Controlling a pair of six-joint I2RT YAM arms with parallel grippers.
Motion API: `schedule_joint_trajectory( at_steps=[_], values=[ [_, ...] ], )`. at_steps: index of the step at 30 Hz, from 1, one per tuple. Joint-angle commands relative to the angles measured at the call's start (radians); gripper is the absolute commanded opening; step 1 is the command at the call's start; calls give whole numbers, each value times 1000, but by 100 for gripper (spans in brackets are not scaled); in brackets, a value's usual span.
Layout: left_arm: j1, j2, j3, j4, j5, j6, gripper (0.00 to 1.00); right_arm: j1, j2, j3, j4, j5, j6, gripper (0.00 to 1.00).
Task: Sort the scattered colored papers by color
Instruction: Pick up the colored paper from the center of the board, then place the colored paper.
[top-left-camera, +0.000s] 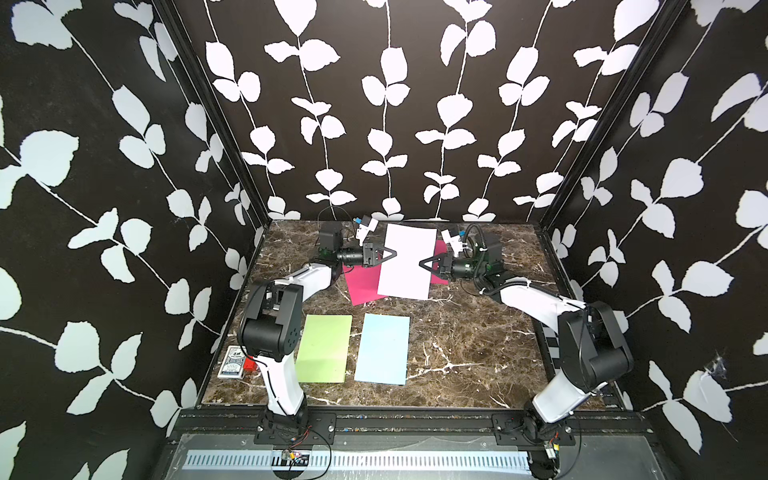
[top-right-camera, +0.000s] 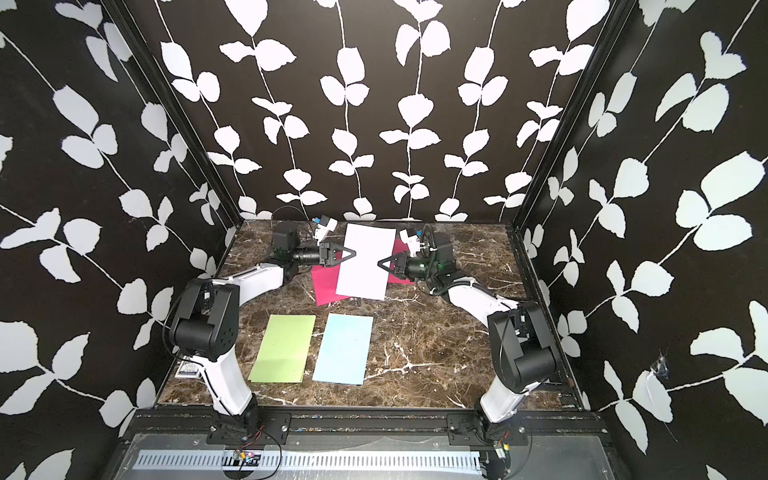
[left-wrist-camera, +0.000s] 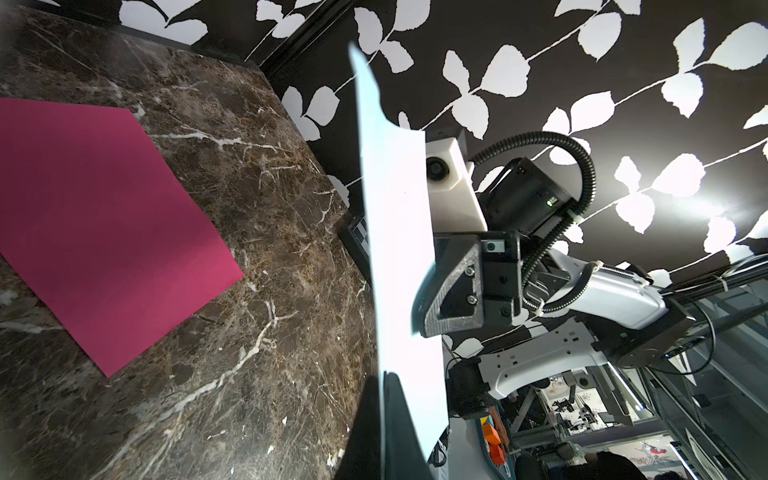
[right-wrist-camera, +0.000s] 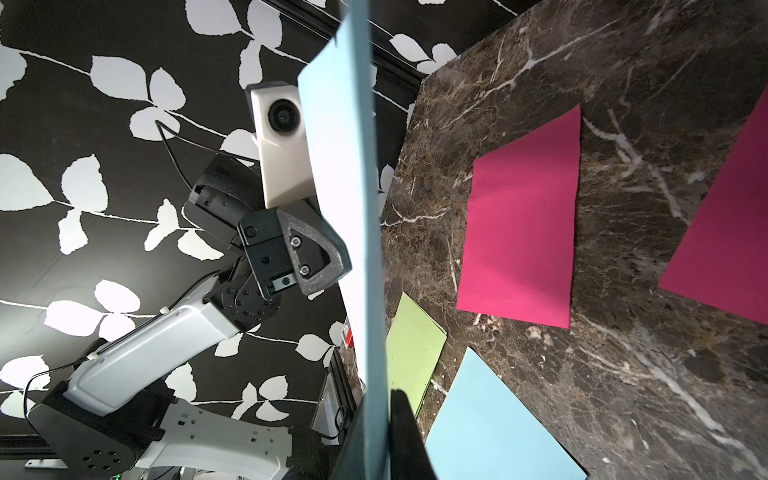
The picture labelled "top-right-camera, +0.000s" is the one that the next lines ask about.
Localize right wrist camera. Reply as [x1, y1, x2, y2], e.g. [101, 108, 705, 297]
[399, 227, 429, 257]

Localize small circuit board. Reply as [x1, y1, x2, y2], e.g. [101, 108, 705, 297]
[222, 450, 261, 471]

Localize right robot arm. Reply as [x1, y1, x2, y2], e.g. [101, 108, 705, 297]
[377, 229, 561, 424]

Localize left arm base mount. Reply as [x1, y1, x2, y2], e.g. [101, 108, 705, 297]
[206, 409, 291, 448]

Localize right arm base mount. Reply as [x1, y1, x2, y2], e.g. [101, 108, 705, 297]
[446, 410, 529, 447]

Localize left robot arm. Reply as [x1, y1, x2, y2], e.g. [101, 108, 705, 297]
[167, 222, 357, 433]

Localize large magenta paper sheet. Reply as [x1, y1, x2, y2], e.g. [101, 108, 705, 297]
[311, 265, 347, 306]

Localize white perforated rail strip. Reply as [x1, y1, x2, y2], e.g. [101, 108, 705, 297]
[129, 450, 481, 475]

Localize playing card deck box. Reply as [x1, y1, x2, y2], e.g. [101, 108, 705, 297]
[174, 360, 201, 379]

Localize light blue paper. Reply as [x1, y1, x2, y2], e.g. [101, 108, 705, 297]
[336, 224, 396, 300]
[312, 314, 373, 385]

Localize small magenta paper sheet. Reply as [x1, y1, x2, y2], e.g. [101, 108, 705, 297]
[387, 238, 415, 286]

